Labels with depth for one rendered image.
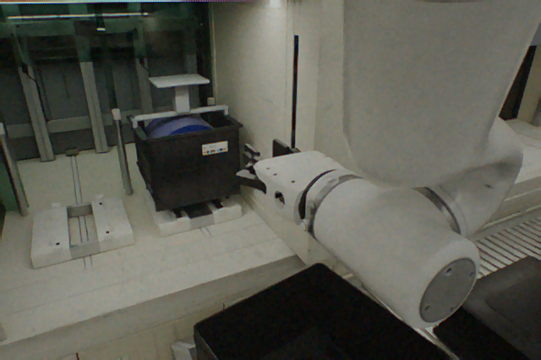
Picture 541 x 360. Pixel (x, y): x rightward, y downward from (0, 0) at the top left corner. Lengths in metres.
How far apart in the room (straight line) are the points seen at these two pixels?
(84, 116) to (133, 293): 0.88
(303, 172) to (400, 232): 0.16
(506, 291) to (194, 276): 0.63
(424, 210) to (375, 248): 0.06
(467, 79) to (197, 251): 0.79
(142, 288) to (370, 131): 0.69
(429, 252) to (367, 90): 0.16
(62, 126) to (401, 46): 1.44
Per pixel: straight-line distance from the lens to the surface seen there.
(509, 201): 1.44
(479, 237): 1.30
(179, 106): 0.96
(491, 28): 0.18
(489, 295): 0.92
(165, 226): 0.97
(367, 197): 0.38
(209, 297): 0.86
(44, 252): 0.97
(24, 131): 1.57
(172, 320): 0.87
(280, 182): 0.44
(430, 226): 0.35
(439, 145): 0.22
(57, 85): 1.54
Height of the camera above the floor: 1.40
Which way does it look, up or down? 25 degrees down
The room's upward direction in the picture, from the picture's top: straight up
